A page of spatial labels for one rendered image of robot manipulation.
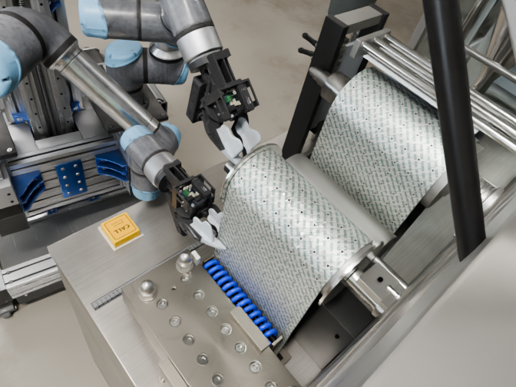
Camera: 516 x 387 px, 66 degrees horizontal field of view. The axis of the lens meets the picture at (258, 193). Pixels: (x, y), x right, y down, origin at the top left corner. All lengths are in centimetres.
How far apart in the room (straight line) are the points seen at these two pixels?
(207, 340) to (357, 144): 47
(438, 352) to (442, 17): 14
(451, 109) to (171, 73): 124
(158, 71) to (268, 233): 86
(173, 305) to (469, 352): 70
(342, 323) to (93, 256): 60
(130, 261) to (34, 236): 98
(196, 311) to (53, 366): 116
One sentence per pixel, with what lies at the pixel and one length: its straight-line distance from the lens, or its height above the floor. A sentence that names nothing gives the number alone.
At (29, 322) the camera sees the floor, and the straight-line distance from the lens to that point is 201.
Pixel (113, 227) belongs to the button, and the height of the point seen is 92.
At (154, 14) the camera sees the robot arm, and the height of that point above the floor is 140.
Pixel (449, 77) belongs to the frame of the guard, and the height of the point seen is 170.
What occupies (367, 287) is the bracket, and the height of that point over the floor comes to 129.
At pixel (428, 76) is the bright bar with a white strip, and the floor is 145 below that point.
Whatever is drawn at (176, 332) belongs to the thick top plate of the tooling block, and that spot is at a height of 103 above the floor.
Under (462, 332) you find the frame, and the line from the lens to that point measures 19.
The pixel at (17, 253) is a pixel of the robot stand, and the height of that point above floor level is 21.
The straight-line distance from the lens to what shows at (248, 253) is 76.
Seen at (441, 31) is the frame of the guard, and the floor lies 172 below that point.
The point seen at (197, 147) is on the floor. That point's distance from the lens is 256.
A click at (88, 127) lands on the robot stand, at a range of 160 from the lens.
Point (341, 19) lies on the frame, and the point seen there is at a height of 144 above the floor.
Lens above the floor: 179
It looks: 49 degrees down
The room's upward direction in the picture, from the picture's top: 17 degrees clockwise
